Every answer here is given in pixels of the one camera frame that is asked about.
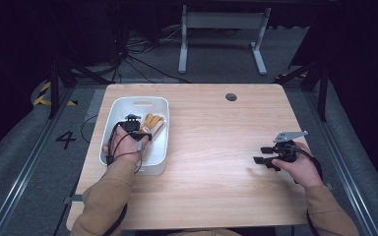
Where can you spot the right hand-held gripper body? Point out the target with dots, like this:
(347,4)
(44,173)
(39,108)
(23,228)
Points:
(287,151)

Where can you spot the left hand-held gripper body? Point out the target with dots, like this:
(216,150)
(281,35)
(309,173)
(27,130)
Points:
(133,126)

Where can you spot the white plastic basket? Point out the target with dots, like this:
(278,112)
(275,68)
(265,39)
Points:
(159,154)

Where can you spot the person's left hand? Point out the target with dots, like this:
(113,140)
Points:
(124,146)

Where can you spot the person's right hand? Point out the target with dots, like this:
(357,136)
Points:
(303,170)

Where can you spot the black metal stand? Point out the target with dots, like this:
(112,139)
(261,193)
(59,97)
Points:
(54,88)
(323,85)

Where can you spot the yellow and black hazard tape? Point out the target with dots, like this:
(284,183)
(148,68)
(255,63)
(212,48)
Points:
(42,95)

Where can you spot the aluminium floor rail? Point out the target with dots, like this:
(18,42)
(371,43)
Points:
(344,183)
(23,173)

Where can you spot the grey metal table frame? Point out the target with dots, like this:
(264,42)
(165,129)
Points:
(223,20)

